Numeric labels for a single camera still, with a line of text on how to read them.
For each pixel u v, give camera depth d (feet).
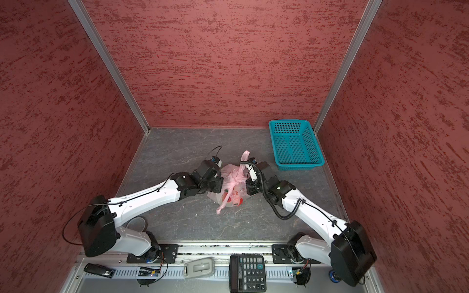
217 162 2.45
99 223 1.33
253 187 2.60
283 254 2.43
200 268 2.26
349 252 1.32
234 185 2.66
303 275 2.36
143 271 2.38
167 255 2.44
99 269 2.27
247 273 2.24
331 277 2.28
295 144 3.73
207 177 2.04
